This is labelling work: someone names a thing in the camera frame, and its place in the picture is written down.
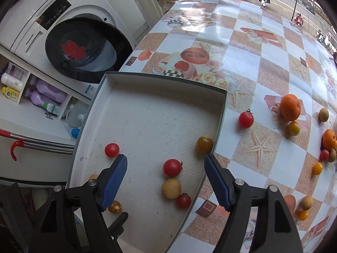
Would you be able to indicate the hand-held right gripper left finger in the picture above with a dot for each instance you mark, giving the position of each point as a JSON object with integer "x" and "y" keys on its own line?
{"x": 114, "y": 183}

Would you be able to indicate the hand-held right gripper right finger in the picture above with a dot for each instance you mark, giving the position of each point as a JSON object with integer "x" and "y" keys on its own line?
{"x": 217, "y": 183}

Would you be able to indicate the yellow cherry tomato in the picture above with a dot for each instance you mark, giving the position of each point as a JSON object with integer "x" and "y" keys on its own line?
{"x": 93, "y": 176}
{"x": 303, "y": 215}
{"x": 204, "y": 144}
{"x": 317, "y": 168}
{"x": 115, "y": 207}
{"x": 293, "y": 128}

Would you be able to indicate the red cherry tomato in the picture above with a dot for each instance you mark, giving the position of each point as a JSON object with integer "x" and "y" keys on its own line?
{"x": 183, "y": 200}
{"x": 172, "y": 168}
{"x": 112, "y": 150}
{"x": 324, "y": 155}
{"x": 246, "y": 119}

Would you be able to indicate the white cardboard box tray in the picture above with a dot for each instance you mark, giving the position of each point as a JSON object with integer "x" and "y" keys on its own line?
{"x": 158, "y": 126}

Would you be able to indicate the blue bottle cap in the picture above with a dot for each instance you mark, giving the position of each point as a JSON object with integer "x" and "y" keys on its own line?
{"x": 75, "y": 132}

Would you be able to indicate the clear plastic jug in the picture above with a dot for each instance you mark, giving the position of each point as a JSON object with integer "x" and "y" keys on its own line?
{"x": 75, "y": 114}

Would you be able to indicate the white bottle green cap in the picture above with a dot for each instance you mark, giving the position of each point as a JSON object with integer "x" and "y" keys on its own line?
{"x": 52, "y": 108}

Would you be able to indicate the white storage shelf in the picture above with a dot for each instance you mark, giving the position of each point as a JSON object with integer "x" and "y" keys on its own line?
{"x": 31, "y": 121}

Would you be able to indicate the small mandarin orange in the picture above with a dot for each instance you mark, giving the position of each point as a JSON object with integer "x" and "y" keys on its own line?
{"x": 290, "y": 107}

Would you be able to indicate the purple detergent bottle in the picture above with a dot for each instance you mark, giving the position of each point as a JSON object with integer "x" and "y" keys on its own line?
{"x": 34, "y": 98}
{"x": 50, "y": 91}

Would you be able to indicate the large mandarin orange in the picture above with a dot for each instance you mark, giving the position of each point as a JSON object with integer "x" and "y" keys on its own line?
{"x": 330, "y": 138}

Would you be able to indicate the checkered printed tablecloth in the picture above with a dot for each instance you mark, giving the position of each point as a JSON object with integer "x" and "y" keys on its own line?
{"x": 263, "y": 58}

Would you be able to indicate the yellow green bottle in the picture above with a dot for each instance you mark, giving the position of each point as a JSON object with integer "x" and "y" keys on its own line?
{"x": 10, "y": 93}

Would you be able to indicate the white plastic bottle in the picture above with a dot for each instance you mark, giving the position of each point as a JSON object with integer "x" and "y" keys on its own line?
{"x": 11, "y": 80}

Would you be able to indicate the red scooter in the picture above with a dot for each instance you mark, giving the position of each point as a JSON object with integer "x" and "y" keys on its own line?
{"x": 298, "y": 19}

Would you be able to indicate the white front-load washing machine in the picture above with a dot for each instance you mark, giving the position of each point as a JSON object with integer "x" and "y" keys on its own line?
{"x": 39, "y": 13}

